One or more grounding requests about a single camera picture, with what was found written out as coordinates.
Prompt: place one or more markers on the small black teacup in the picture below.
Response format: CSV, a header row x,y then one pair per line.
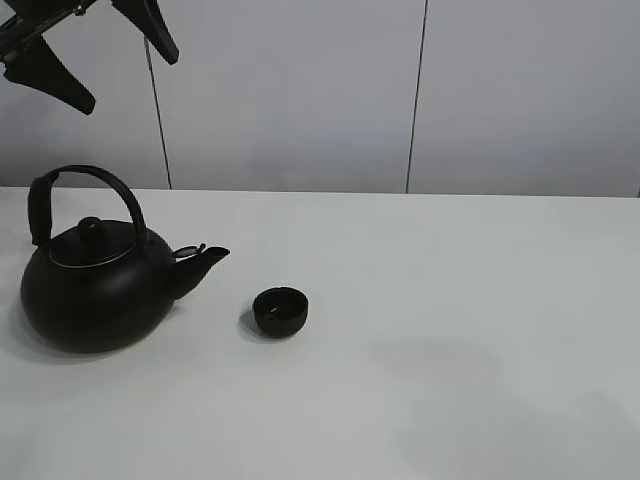
x,y
280,312

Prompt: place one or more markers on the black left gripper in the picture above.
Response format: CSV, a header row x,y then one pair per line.
x,y
40,69

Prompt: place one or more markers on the black cast iron teapot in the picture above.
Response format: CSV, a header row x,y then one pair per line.
x,y
103,285

